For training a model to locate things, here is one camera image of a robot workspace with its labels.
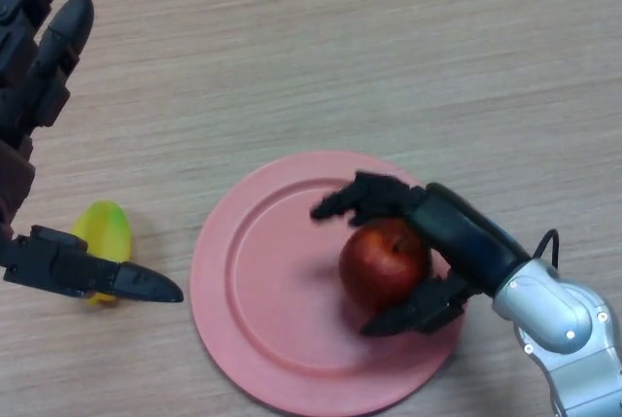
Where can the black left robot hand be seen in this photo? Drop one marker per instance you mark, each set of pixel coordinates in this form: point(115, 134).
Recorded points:
point(26, 96)

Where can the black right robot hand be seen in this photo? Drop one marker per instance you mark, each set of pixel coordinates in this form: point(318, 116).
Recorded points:
point(466, 237)

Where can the red apple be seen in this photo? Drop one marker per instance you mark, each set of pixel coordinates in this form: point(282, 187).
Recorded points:
point(381, 261)

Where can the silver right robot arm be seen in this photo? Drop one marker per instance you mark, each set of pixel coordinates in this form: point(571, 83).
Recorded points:
point(573, 320)

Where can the pink round plate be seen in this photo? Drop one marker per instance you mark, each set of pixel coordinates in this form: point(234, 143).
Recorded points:
point(282, 286)

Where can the yellow-green mango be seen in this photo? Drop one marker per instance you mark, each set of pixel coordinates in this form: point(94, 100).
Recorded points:
point(107, 230)

